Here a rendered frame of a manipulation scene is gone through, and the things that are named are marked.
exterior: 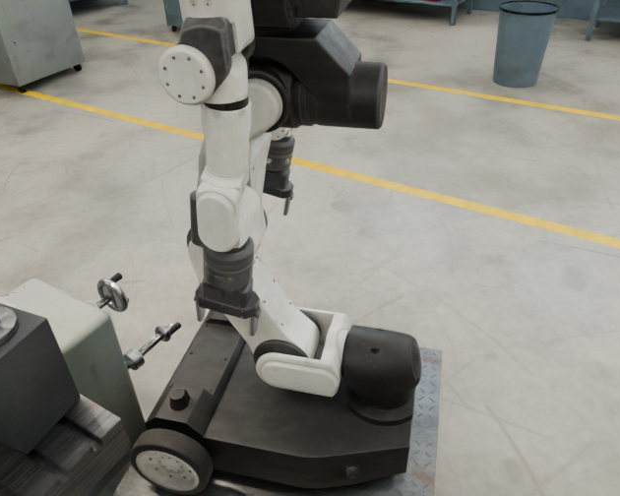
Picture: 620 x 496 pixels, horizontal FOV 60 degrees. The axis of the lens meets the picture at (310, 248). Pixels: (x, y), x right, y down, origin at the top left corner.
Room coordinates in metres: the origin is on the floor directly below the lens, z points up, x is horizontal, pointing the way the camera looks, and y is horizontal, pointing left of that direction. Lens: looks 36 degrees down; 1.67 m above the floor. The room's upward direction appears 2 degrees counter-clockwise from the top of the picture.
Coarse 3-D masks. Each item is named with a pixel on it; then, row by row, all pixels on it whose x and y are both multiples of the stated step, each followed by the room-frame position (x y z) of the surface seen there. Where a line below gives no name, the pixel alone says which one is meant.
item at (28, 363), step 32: (0, 320) 0.59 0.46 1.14; (32, 320) 0.60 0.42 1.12; (0, 352) 0.53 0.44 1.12; (32, 352) 0.56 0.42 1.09; (0, 384) 0.51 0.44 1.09; (32, 384) 0.55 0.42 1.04; (64, 384) 0.59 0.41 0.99; (0, 416) 0.50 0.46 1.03; (32, 416) 0.53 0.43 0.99; (32, 448) 0.51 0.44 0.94
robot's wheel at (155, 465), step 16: (144, 432) 0.79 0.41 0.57; (160, 432) 0.77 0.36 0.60; (176, 432) 0.77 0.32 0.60; (144, 448) 0.75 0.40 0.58; (160, 448) 0.74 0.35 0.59; (176, 448) 0.73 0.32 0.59; (192, 448) 0.74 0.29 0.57; (144, 464) 0.76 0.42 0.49; (160, 464) 0.76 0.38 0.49; (176, 464) 0.75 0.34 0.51; (192, 464) 0.72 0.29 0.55; (208, 464) 0.74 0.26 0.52; (160, 480) 0.75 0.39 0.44; (176, 480) 0.75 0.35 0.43; (192, 480) 0.74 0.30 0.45; (208, 480) 0.72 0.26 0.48
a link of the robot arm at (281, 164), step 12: (276, 156) 1.15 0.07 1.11; (288, 156) 1.16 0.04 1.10; (276, 168) 1.15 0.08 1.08; (288, 168) 1.20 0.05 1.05; (264, 180) 1.18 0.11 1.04; (276, 180) 1.17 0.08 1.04; (288, 180) 1.21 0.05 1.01; (264, 192) 1.17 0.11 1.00; (276, 192) 1.17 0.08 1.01; (288, 192) 1.17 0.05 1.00
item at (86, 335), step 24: (24, 288) 1.15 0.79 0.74; (48, 288) 1.15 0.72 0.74; (48, 312) 1.05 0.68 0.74; (72, 312) 1.05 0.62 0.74; (96, 312) 1.04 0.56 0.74; (72, 336) 0.96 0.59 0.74; (96, 336) 0.99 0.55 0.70; (72, 360) 0.92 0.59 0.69; (96, 360) 0.97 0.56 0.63; (120, 360) 1.03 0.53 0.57; (96, 384) 0.95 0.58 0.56; (120, 384) 1.01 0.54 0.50; (120, 408) 0.99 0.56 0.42
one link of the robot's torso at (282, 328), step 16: (192, 256) 0.91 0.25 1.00; (256, 256) 1.01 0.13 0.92; (256, 272) 0.98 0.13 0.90; (256, 288) 0.94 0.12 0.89; (272, 288) 0.98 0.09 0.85; (272, 304) 0.94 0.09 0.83; (288, 304) 0.99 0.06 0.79; (240, 320) 0.93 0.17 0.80; (272, 320) 0.91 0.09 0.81; (288, 320) 0.95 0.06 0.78; (304, 320) 0.98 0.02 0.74; (256, 336) 0.92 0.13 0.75; (272, 336) 0.91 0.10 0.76; (288, 336) 0.91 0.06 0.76; (304, 336) 0.94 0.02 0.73; (256, 352) 0.91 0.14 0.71; (288, 352) 0.88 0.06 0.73; (304, 352) 0.89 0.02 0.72
